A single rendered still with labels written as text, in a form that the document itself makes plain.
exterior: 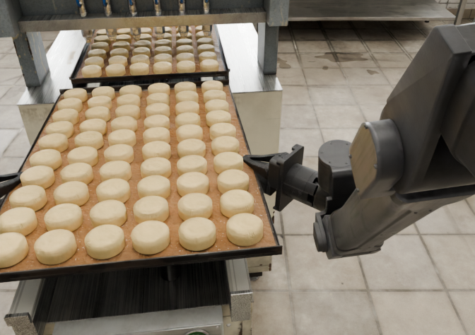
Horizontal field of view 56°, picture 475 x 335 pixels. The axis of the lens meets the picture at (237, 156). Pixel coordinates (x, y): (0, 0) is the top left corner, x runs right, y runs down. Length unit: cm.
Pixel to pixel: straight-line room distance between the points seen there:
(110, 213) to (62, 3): 73
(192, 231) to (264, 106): 74
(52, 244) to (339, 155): 40
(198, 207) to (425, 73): 45
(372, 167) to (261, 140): 106
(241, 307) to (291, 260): 125
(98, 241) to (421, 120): 46
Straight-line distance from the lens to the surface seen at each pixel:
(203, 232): 60
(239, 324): 74
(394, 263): 198
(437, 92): 23
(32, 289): 70
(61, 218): 67
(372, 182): 29
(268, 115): 130
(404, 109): 27
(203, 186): 69
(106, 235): 62
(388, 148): 28
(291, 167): 72
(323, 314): 175
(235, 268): 66
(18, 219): 69
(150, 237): 60
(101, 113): 95
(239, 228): 60
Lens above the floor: 140
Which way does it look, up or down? 35 degrees down
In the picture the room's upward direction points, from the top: straight up
